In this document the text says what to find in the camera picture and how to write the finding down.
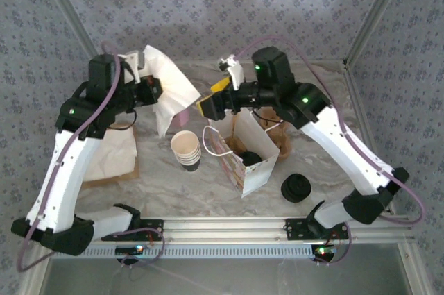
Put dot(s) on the pink straw holder cup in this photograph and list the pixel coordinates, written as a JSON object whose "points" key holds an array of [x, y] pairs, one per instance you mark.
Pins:
{"points": [[182, 119]]}

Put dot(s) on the stack of cardboard cup carriers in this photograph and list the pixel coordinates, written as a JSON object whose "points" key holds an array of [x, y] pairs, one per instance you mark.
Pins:
{"points": [[281, 142]]}

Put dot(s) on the black controller board with LED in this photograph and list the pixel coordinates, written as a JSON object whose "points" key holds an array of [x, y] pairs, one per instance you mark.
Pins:
{"points": [[128, 250], [326, 250]]}

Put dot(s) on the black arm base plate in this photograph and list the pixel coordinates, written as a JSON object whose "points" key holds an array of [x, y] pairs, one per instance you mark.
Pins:
{"points": [[295, 229], [152, 229]]}

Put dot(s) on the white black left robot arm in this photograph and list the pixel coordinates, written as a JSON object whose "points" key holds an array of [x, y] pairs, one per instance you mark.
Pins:
{"points": [[66, 170]]}

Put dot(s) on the stack of paper cups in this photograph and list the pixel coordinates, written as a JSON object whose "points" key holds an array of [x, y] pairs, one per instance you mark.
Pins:
{"points": [[186, 149]]}

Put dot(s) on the stack of black lids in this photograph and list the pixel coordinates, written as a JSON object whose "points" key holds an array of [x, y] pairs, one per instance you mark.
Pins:
{"points": [[296, 187]]}

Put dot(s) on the brown paper sheet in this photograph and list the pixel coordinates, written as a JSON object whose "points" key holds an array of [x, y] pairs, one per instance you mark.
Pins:
{"points": [[121, 178]]}

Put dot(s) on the black plastic cup lid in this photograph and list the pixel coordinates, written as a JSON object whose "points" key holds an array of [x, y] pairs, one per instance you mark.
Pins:
{"points": [[250, 159]]}

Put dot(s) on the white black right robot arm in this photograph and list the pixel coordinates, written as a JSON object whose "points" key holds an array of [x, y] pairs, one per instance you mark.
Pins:
{"points": [[347, 149]]}

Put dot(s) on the aluminium corner post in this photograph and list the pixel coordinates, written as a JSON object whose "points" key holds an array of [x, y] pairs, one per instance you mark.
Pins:
{"points": [[374, 14], [71, 14]]}

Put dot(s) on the aluminium table edge rail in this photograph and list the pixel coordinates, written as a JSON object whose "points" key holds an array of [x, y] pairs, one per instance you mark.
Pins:
{"points": [[33, 276], [360, 114]]}

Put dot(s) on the white paper carrier bag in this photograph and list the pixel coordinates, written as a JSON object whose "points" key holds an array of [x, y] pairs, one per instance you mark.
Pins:
{"points": [[258, 178]]}

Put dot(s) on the stack of white napkins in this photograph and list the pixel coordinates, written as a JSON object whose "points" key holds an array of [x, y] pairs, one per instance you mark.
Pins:
{"points": [[114, 156]]}

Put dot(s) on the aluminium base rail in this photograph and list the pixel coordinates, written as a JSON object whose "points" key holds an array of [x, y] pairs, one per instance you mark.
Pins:
{"points": [[225, 229]]}

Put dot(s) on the white paper napkin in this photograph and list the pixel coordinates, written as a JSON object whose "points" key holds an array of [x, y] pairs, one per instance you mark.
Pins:
{"points": [[173, 86]]}

